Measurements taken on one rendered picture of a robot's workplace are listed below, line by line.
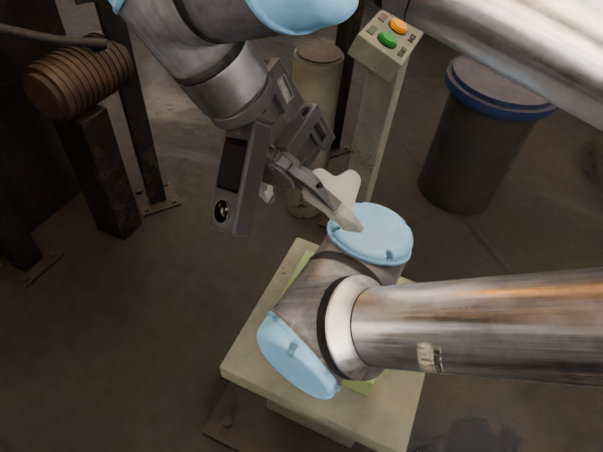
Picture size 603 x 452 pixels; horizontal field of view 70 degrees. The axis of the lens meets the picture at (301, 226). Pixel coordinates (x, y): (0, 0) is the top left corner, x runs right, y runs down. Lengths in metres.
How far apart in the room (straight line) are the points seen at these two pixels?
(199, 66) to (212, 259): 0.93
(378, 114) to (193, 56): 0.77
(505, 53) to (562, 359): 0.22
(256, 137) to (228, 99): 0.05
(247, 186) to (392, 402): 0.47
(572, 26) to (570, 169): 1.58
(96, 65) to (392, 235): 0.75
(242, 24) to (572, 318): 0.29
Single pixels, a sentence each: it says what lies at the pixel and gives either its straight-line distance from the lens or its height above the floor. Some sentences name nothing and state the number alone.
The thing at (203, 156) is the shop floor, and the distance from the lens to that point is 1.58.
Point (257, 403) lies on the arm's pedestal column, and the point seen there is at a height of 0.02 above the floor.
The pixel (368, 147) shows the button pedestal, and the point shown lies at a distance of 1.15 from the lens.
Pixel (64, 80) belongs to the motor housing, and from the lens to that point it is 1.03.
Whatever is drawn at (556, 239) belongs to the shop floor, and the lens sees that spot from 1.60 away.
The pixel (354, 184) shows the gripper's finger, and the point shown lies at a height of 0.67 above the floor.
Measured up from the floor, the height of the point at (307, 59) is 0.52.
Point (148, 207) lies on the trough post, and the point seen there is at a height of 0.02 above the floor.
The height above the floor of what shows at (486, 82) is 0.43.
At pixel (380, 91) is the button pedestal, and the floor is 0.47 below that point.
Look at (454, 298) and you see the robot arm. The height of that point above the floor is 0.69.
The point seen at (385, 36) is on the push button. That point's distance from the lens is 0.97.
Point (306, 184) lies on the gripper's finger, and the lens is 0.44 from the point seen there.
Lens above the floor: 0.99
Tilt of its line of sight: 48 degrees down
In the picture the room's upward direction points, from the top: 6 degrees clockwise
